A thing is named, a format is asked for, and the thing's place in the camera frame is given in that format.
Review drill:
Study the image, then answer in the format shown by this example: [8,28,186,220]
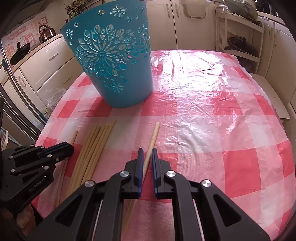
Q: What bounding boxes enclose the green vegetable bag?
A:
[223,0,259,19]

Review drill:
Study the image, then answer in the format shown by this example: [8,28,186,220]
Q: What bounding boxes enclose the steel refrigerator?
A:
[0,70,45,145]

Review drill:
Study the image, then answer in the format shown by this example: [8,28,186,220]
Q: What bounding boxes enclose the white hanging plastic bin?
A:
[183,0,208,18]

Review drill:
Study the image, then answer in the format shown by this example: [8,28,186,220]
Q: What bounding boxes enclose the teal cutout plastic basket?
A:
[60,0,155,109]

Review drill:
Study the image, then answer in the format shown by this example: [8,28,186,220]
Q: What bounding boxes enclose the white shelf rack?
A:
[216,11,264,70]

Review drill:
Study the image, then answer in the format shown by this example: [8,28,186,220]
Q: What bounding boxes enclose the pink wall sticker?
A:
[5,20,47,58]

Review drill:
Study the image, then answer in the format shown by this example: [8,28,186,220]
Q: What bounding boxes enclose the floral waste bin with bag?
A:
[45,88,67,116]

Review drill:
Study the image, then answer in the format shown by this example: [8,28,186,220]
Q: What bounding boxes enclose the pale wooden chopstick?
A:
[54,130,78,209]
[121,122,160,241]

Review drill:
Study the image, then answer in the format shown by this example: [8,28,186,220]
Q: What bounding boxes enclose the beige bench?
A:
[248,73,290,121]

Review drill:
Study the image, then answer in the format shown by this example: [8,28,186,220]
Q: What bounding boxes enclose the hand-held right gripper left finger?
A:
[26,148,144,241]

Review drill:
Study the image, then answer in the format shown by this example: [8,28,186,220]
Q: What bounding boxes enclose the steel kettle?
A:
[38,25,56,43]

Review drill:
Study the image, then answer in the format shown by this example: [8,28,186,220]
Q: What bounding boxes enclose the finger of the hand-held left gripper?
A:
[1,143,69,161]
[9,145,75,184]

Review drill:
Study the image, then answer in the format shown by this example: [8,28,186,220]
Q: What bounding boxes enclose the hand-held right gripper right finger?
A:
[151,148,271,241]

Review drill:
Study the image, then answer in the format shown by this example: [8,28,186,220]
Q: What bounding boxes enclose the cream tall door cabinet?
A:
[259,14,296,105]

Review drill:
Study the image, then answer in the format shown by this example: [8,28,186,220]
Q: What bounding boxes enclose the cream double door cabinet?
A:
[148,0,218,51]

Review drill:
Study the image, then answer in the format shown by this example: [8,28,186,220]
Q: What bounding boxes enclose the dark pan with glass lid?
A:
[223,36,258,56]

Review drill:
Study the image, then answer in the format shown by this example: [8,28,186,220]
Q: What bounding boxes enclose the cream drawer cabinet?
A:
[20,37,86,93]

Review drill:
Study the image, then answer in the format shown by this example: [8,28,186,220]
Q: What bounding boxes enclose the pink checked plastic tablecloth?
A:
[31,49,292,241]

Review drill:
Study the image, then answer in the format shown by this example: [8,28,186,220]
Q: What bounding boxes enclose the bundle of wooden chopsticks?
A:
[61,119,116,204]

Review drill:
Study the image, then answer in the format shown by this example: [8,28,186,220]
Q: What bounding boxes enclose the black wok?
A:
[10,42,31,65]

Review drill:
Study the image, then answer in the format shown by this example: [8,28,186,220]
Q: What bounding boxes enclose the kitchen utensil rack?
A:
[66,0,86,22]

